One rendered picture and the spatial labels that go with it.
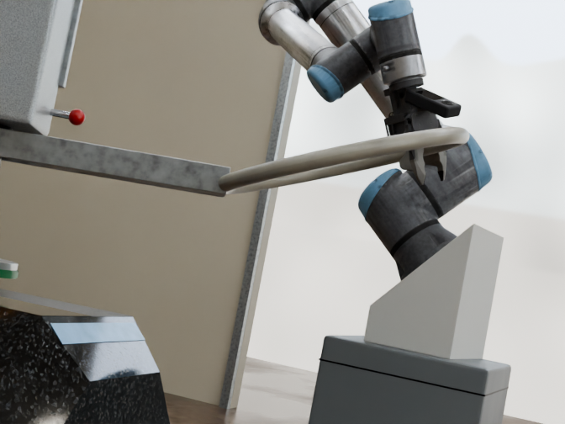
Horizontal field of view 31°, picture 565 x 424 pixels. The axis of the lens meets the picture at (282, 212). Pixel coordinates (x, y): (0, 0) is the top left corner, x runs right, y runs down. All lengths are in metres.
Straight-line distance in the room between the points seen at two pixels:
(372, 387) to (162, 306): 4.76
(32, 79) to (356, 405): 1.11
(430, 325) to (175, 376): 4.72
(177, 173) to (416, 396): 0.87
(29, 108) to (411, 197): 1.10
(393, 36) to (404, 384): 0.82
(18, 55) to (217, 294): 5.19
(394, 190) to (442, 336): 0.40
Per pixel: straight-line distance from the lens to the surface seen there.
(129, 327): 1.86
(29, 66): 1.84
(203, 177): 1.84
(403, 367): 2.40
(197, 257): 7.00
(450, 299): 2.44
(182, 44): 7.33
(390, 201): 2.57
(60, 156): 1.86
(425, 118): 2.08
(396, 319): 2.48
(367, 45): 2.19
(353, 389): 2.43
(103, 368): 1.67
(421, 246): 2.52
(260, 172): 1.73
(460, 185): 2.59
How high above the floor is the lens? 0.99
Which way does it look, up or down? 3 degrees up
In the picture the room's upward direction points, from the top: 11 degrees clockwise
